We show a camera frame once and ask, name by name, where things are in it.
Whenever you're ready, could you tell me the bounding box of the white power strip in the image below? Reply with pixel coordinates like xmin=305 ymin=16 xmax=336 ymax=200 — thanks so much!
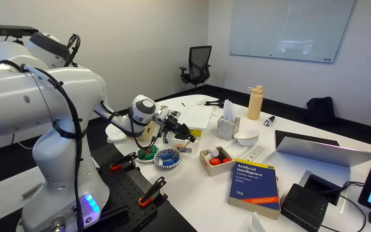
xmin=245 ymin=145 xmax=267 ymax=164

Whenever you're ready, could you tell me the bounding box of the small white bowl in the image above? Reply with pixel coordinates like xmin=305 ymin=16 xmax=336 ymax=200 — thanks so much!
xmin=135 ymin=146 xmax=160 ymax=165

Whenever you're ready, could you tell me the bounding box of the wall whiteboard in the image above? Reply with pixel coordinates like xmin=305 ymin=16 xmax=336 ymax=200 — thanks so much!
xmin=229 ymin=0 xmax=358 ymax=65

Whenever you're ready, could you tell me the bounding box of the blue hardcover book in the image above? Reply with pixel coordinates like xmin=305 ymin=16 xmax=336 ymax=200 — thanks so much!
xmin=227 ymin=159 xmax=281 ymax=221

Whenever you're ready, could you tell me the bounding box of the wooden chopstick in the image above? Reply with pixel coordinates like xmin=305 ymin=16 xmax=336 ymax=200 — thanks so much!
xmin=171 ymin=141 xmax=193 ymax=160

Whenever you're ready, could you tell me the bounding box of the blue toy block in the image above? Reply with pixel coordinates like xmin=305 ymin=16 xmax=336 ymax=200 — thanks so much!
xmin=167 ymin=152 xmax=180 ymax=167

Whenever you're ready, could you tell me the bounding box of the small black box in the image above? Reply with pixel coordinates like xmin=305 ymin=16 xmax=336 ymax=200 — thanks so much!
xmin=280 ymin=183 xmax=330 ymax=232

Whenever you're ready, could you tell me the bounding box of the white ceramic bowl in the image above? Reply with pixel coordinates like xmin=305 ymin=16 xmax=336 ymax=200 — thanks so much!
xmin=233 ymin=129 xmax=260 ymax=149

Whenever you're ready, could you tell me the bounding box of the tan water bottle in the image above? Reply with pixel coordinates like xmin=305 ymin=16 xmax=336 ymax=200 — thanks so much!
xmin=246 ymin=84 xmax=265 ymax=121

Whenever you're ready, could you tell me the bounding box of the white flat floor sheet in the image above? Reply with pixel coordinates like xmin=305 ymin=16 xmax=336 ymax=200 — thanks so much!
xmin=0 ymin=165 xmax=45 ymax=223

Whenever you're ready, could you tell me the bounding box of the wooden toy box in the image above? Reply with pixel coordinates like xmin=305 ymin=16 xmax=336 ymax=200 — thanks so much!
xmin=198 ymin=146 xmax=234 ymax=178

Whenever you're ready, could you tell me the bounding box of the black stereo camera bar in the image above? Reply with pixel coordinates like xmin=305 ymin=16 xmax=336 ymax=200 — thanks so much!
xmin=0 ymin=24 xmax=40 ymax=39

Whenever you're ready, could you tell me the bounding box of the black mesh office chair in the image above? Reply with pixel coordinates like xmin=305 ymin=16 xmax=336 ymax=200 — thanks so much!
xmin=178 ymin=44 xmax=214 ymax=89

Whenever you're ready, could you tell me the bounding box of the green toy block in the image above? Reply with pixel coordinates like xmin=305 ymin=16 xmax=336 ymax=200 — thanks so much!
xmin=138 ymin=146 xmax=158 ymax=160

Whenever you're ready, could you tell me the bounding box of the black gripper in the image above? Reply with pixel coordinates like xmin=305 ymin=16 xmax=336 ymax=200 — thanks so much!
xmin=161 ymin=110 xmax=198 ymax=145

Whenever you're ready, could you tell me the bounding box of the white rectangular tray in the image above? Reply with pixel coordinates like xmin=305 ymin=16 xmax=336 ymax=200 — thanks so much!
xmin=179 ymin=105 xmax=215 ymax=132

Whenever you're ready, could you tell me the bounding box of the black orange clamp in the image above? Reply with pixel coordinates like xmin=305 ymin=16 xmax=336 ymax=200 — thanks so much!
xmin=138 ymin=176 xmax=167 ymax=209
xmin=108 ymin=151 xmax=138 ymax=172

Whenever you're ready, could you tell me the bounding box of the black backpack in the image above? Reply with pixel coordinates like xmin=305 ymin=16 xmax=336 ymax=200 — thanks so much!
xmin=303 ymin=96 xmax=338 ymax=127

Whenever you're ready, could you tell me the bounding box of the black marker pen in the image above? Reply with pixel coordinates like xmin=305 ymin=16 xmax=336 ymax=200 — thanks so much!
xmin=262 ymin=114 xmax=277 ymax=128

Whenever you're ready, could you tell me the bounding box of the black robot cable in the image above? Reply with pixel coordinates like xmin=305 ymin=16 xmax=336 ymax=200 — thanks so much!
xmin=0 ymin=33 xmax=164 ymax=232

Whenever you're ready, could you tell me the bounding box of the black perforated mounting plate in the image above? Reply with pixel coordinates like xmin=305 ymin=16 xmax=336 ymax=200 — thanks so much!
xmin=90 ymin=143 xmax=197 ymax=232

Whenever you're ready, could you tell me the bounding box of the white tissue sheet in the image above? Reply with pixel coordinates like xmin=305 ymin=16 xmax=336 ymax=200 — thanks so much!
xmin=222 ymin=98 xmax=237 ymax=123

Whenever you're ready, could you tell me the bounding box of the blue patterned bowl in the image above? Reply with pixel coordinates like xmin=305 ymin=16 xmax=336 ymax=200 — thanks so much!
xmin=153 ymin=147 xmax=183 ymax=170

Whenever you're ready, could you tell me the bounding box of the light wooden block toy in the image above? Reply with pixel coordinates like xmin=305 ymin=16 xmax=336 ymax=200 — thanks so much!
xmin=143 ymin=121 xmax=160 ymax=146

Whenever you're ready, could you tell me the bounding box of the black spatula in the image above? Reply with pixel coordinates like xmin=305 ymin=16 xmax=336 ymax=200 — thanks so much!
xmin=204 ymin=100 xmax=223 ymax=109

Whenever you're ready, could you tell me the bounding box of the table cable box opening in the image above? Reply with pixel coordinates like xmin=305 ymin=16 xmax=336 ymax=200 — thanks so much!
xmin=299 ymin=169 xmax=350 ymax=207

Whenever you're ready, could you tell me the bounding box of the grey tissue box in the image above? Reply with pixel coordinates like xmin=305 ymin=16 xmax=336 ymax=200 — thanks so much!
xmin=215 ymin=115 xmax=241 ymax=142

